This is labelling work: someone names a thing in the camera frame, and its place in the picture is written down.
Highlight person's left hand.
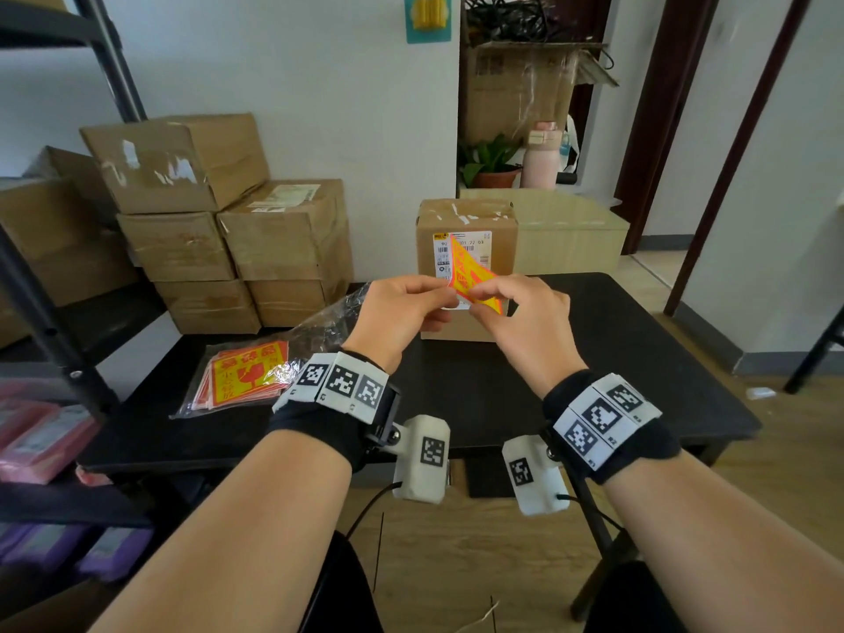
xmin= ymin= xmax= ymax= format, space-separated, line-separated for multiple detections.
xmin=342 ymin=274 xmax=460 ymax=375

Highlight person's right hand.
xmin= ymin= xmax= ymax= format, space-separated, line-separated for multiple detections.
xmin=466 ymin=274 xmax=589 ymax=400

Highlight clear plastic bag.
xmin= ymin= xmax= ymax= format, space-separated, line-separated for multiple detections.
xmin=170 ymin=282 xmax=370 ymax=421

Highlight single red yellow sticker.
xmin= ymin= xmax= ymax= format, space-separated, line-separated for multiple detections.
xmin=445 ymin=240 xmax=506 ymax=317

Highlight small cardboard parcel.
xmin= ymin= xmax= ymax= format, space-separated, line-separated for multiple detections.
xmin=415 ymin=198 xmax=520 ymax=344

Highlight stack of red yellow stickers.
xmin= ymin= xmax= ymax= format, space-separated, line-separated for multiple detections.
xmin=191 ymin=340 xmax=291 ymax=413

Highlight stack of cardboard boxes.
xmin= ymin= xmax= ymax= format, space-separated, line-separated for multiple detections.
xmin=117 ymin=210 xmax=351 ymax=336

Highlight pile of cardboard boxes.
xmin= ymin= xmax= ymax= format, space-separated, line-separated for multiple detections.
xmin=0 ymin=145 xmax=143 ymax=350

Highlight person's right forearm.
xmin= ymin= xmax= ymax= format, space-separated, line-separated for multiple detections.
xmin=603 ymin=451 xmax=844 ymax=633

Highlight person's black trousers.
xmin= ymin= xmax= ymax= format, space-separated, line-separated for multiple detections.
xmin=297 ymin=530 xmax=690 ymax=633

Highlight black wristband white markers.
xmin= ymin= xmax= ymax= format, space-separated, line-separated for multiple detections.
xmin=542 ymin=369 xmax=681 ymax=485
xmin=266 ymin=350 xmax=404 ymax=474

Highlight light wood cabinet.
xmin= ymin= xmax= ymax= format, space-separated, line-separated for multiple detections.
xmin=458 ymin=186 xmax=631 ymax=276

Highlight pink water bottle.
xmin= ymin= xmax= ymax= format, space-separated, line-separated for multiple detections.
xmin=519 ymin=121 xmax=565 ymax=191

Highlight potted green plant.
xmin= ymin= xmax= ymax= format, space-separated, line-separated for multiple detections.
xmin=458 ymin=133 xmax=526 ymax=190

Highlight wood-top desk black legs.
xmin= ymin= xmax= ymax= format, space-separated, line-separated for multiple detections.
xmin=782 ymin=320 xmax=844 ymax=395

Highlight black metal shelf rack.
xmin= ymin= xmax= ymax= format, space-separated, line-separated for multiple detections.
xmin=0 ymin=0 xmax=174 ymax=633

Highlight pile of pink packets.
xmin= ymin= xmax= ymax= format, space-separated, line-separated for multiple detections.
xmin=0 ymin=380 xmax=113 ymax=489

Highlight black camera cable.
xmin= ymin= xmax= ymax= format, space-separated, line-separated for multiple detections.
xmin=344 ymin=480 xmax=404 ymax=542
xmin=556 ymin=493 xmax=624 ymax=532

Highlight thick dark brown door frame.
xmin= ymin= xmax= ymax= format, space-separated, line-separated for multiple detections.
xmin=611 ymin=0 xmax=724 ymax=256

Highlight thin dark brown door frame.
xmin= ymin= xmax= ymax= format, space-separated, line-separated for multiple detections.
xmin=662 ymin=0 xmax=817 ymax=317

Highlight teal wall poster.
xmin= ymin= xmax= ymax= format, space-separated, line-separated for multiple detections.
xmin=403 ymin=0 xmax=454 ymax=45

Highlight yellow wall holder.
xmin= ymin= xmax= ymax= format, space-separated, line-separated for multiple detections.
xmin=410 ymin=0 xmax=449 ymax=31

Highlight bundle of black cables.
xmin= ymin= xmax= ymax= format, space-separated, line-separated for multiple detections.
xmin=463 ymin=0 xmax=615 ymax=70

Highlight large open box with cables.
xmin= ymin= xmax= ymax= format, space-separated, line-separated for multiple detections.
xmin=461 ymin=0 xmax=615 ymax=152

